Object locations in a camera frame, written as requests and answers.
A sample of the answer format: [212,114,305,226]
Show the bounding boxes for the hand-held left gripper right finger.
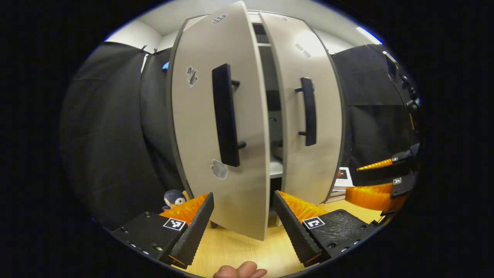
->
[272,190,379,268]

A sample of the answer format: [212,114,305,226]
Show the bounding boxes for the white shoe cabinet door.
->
[258,12,345,206]
[167,1,271,242]

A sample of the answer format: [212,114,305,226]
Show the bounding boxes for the stack of books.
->
[324,166,355,204]

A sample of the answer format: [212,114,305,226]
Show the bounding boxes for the black backdrop cloth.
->
[331,43,421,171]
[60,41,183,229]

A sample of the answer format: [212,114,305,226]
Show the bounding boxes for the penguin plush toy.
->
[162,189,188,211]

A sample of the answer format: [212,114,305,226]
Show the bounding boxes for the ceiling light panel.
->
[357,26,383,45]

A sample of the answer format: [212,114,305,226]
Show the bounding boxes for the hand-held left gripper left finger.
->
[111,192,215,270]

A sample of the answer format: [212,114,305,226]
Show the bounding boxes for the black door handle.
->
[294,77,318,147]
[211,63,247,168]

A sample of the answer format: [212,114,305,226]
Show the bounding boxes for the black metal stand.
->
[382,50,421,116]

